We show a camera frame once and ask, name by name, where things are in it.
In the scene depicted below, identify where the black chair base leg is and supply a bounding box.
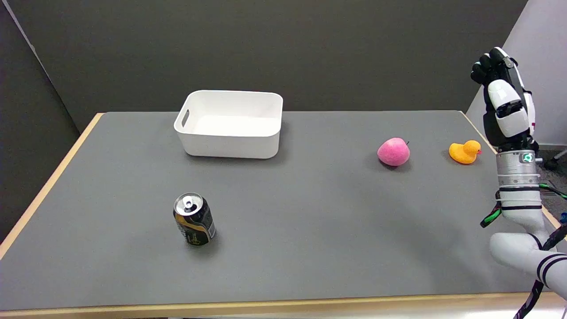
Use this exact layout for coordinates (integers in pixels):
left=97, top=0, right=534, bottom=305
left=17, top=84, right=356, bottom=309
left=545, top=150, right=567, bottom=171

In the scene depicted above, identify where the pink toy peach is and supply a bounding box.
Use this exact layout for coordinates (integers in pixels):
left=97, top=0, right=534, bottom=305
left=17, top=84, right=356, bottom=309
left=377, top=137, right=411, bottom=167

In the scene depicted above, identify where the green and black cable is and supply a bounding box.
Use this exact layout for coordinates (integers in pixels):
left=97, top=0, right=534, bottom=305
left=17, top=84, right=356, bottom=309
left=480, top=183, right=567, bottom=229

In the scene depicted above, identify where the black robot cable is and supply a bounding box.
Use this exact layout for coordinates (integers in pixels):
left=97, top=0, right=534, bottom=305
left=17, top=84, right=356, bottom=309
left=513, top=224, right=567, bottom=319

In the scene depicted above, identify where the white plastic bin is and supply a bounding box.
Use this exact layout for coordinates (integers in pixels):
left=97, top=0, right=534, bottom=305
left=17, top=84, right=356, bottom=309
left=174, top=90, right=284, bottom=160

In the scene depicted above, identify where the black beverage can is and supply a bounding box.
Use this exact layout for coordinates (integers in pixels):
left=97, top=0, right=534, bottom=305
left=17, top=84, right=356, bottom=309
left=173, top=192, right=217, bottom=247

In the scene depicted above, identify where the orange rubber duck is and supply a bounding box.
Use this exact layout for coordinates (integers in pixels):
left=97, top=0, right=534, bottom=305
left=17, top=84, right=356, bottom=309
left=448, top=140, right=482, bottom=165

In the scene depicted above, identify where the black and white right hand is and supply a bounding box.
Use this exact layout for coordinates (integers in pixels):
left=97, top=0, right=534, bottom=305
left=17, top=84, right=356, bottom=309
left=470, top=47, right=540, bottom=153

